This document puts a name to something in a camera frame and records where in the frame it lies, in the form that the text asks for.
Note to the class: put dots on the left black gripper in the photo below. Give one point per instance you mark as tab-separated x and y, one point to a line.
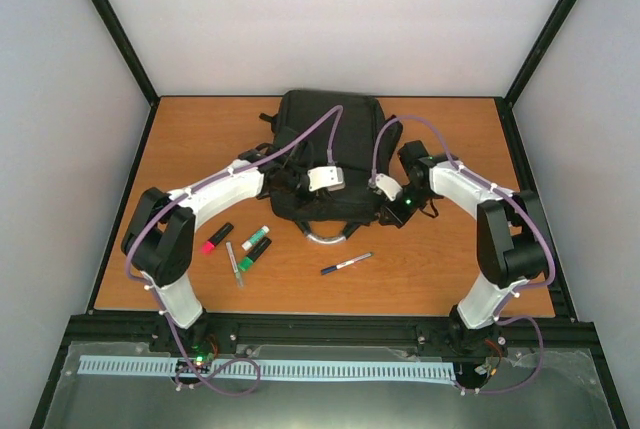
297	199

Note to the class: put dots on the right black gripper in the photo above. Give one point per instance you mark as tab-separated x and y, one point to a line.
400	219

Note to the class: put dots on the black student backpack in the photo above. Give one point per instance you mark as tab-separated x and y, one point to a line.
353	140

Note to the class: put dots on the blue white pen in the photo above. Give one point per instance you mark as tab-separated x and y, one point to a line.
341	265

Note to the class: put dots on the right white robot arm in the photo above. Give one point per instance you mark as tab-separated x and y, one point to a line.
512	247

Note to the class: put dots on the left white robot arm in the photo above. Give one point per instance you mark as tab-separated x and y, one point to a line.
159	240

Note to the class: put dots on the white green glue stick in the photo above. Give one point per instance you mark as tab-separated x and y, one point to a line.
255	238

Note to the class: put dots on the pink highlighter marker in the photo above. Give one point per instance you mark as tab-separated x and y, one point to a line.
219	236

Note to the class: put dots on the clear silver pen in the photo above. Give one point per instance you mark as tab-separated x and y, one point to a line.
234	263

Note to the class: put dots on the green highlighter marker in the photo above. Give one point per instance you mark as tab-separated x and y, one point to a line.
254	254

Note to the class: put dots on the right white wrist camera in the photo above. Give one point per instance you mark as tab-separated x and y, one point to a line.
383	184

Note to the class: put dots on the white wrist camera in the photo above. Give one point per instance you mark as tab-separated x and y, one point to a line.
383	184
329	177

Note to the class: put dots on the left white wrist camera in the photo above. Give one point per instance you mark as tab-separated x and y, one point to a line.
329	177

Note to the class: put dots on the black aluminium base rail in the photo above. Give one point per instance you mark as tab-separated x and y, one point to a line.
228	333

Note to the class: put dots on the light blue cable duct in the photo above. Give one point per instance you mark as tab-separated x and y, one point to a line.
278	370

